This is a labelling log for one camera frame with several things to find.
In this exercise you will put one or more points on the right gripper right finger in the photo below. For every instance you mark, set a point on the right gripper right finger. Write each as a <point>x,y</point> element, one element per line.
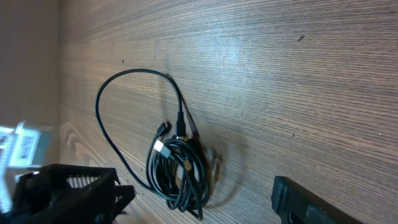
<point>295,204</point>

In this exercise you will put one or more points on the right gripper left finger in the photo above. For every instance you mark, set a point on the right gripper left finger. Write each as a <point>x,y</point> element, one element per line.
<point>61,193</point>

